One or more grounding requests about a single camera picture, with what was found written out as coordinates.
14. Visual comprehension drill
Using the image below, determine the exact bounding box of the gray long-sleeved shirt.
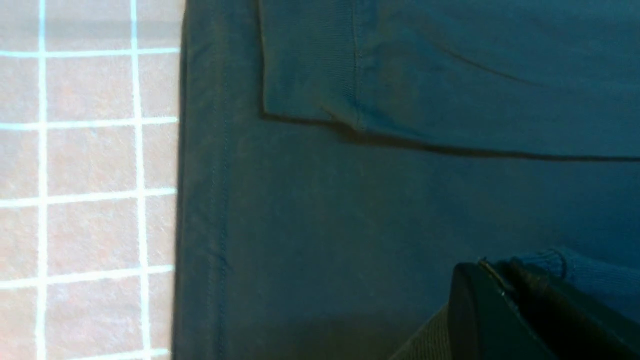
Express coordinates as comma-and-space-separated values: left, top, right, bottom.
171, 0, 639, 360

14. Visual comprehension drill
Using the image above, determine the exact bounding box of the pink checkered tablecloth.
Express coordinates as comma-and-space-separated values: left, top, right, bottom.
0, 0, 185, 360

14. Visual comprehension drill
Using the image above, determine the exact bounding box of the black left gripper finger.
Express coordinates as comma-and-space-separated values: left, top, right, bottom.
447, 259, 640, 360

